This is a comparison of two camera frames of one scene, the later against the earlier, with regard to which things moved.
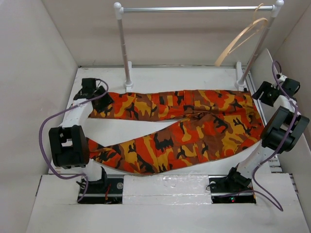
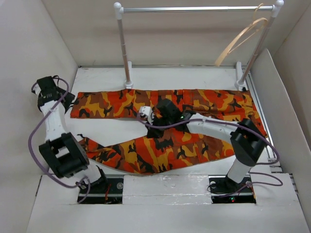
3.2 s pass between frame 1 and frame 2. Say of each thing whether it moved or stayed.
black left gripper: moved
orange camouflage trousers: stayed
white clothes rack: stayed
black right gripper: moved
